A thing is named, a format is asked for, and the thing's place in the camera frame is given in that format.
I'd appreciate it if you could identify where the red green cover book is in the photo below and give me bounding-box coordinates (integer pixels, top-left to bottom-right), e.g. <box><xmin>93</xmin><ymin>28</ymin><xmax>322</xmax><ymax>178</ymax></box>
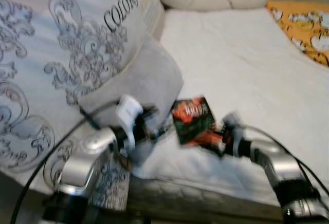
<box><xmin>171</xmin><ymin>97</ymin><xmax>224</xmax><ymax>155</ymax></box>

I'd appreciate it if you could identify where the grey-white mattress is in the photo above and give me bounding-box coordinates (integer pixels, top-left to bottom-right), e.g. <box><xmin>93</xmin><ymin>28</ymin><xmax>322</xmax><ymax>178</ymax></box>
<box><xmin>126</xmin><ymin>175</ymin><xmax>288</xmax><ymax>219</ymax></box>

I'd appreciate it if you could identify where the white quilted mattress pad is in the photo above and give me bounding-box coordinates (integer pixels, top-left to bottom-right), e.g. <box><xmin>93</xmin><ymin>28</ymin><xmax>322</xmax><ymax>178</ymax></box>
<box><xmin>131</xmin><ymin>7</ymin><xmax>329</xmax><ymax>204</ymax></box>

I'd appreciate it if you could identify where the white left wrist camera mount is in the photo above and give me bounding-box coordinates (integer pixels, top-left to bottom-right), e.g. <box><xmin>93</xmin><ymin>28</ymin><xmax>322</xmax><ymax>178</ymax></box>
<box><xmin>116</xmin><ymin>95</ymin><xmax>143</xmax><ymax>150</ymax></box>

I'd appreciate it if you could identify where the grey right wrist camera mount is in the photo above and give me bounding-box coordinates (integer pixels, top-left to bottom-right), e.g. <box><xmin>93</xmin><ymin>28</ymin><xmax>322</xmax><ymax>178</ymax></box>
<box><xmin>220</xmin><ymin>111</ymin><xmax>245</xmax><ymax>155</ymax></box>

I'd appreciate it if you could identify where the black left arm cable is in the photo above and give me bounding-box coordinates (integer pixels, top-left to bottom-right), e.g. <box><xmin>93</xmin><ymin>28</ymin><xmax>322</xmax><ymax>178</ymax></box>
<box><xmin>10</xmin><ymin>101</ymin><xmax>121</xmax><ymax>224</ymax></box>

